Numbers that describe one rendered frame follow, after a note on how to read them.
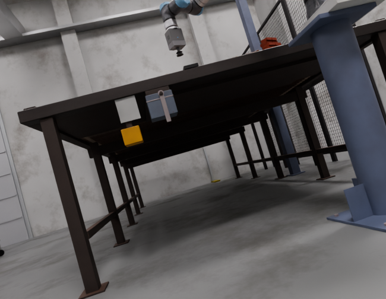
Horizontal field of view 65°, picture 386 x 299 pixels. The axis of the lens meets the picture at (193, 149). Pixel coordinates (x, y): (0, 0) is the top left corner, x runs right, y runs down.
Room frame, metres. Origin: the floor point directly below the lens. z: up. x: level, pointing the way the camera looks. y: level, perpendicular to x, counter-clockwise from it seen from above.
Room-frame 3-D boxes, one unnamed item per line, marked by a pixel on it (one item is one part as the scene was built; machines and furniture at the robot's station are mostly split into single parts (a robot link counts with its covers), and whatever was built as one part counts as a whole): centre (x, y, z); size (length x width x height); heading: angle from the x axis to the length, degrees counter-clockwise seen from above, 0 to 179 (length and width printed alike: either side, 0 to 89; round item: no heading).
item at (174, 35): (1.75, -0.08, 1.18); 0.10 x 0.09 x 0.16; 31
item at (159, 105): (1.52, 0.09, 0.77); 0.14 x 0.11 x 0.18; 97
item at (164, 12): (1.73, -0.09, 1.34); 0.09 x 0.08 x 0.11; 48
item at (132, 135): (1.49, 0.27, 0.74); 0.09 x 0.08 x 0.24; 97
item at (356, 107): (1.34, -0.74, 0.44); 0.38 x 0.38 x 0.87; 10
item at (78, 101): (1.58, -0.28, 0.89); 2.08 x 0.09 x 0.06; 97
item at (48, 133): (1.46, 0.64, 0.43); 0.12 x 0.12 x 0.85; 7
